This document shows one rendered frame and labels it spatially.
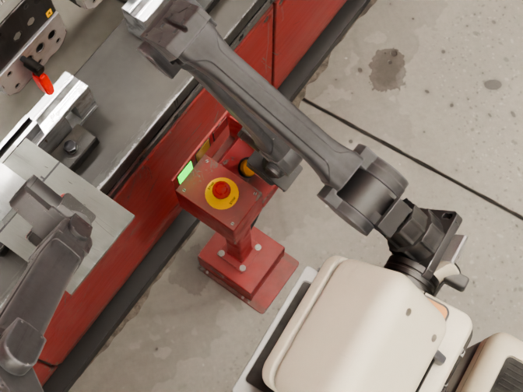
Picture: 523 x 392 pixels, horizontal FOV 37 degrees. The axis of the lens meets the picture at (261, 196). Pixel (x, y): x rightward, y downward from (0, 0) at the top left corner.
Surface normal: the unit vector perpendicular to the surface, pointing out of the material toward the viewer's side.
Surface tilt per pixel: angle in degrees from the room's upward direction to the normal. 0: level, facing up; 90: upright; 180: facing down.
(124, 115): 0
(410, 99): 0
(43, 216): 39
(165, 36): 43
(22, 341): 67
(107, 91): 0
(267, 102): 28
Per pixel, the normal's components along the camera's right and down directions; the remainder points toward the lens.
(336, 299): -0.58, -0.56
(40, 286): 0.66, -0.72
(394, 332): 0.63, 0.14
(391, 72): 0.00, -0.32
